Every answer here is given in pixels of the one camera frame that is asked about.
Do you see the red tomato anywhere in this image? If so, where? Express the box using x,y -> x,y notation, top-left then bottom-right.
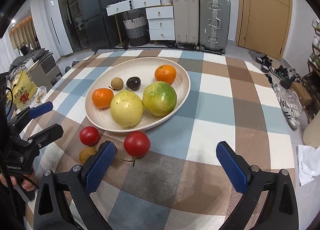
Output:
79,126 -> 100,146
124,131 -> 151,158

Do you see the pale yellow-green passion fruit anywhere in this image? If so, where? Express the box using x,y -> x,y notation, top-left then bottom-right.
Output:
110,90 -> 144,128

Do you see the woven laundry basket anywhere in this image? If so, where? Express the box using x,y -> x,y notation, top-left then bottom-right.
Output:
122,15 -> 150,47

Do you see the silver suitcase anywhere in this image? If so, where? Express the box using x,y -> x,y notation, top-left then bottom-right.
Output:
199,0 -> 231,54

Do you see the beige curtain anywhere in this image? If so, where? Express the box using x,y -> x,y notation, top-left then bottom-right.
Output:
9,16 -> 38,51

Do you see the white wardrobe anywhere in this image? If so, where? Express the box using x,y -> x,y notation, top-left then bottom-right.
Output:
30,0 -> 74,58

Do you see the beige suitcase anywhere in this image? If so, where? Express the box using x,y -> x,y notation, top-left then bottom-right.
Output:
172,0 -> 201,49

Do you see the orange mandarin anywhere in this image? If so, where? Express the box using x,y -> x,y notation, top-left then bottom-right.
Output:
154,65 -> 177,85
91,88 -> 114,109

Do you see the brown longan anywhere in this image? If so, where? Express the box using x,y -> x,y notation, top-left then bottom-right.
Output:
111,77 -> 124,91
79,146 -> 97,164

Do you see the shoe rack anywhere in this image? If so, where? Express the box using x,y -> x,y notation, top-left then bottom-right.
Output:
301,19 -> 320,123

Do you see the dark glass cabinet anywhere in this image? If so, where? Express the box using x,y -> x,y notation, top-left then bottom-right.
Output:
55,0 -> 83,53

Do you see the green speckled passion fruit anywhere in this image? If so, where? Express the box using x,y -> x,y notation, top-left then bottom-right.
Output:
142,81 -> 177,116

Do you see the pile of shoes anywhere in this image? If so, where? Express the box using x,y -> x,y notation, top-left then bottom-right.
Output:
249,50 -> 313,130

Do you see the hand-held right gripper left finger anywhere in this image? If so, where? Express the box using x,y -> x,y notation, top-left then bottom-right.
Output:
34,141 -> 117,230

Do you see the wooden door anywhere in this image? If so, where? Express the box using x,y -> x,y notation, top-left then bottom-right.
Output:
236,0 -> 293,60

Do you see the white drawer cabinet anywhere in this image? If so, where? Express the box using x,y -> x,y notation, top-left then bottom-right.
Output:
146,6 -> 175,41

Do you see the dark purple plum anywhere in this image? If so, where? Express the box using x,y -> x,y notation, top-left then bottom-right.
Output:
126,76 -> 141,91

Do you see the white plastic bag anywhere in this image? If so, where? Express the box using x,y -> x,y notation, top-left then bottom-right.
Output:
297,145 -> 320,186

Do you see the yellow plastic bag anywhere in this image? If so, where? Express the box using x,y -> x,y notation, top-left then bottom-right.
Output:
7,70 -> 38,109

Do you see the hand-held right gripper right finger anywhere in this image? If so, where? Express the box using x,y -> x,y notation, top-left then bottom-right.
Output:
216,141 -> 299,230

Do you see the cream round plate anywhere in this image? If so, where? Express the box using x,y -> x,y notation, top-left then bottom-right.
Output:
85,57 -> 191,132

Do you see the pile of grey clothes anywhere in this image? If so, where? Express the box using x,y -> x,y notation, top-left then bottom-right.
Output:
9,49 -> 54,71

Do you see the checked tablecloth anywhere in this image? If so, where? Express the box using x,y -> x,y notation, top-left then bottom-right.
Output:
19,50 -> 299,230

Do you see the white curtain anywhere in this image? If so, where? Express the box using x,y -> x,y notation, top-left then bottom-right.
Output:
0,36 -> 15,73

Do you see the dark grey refrigerator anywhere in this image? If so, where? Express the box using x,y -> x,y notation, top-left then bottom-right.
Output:
76,0 -> 120,51

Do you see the white desk with drawers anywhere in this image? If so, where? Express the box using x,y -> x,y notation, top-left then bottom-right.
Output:
105,0 -> 173,17

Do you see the brown cardboard box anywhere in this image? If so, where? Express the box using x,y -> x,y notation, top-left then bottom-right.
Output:
290,81 -> 313,106

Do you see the person's left forearm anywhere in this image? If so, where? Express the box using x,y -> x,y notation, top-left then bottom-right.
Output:
0,182 -> 25,230

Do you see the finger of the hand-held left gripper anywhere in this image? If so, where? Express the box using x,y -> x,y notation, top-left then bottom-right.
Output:
11,101 -> 53,128
27,124 -> 63,150

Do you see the person's left hand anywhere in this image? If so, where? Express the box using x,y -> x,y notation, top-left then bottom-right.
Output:
0,173 -> 37,192

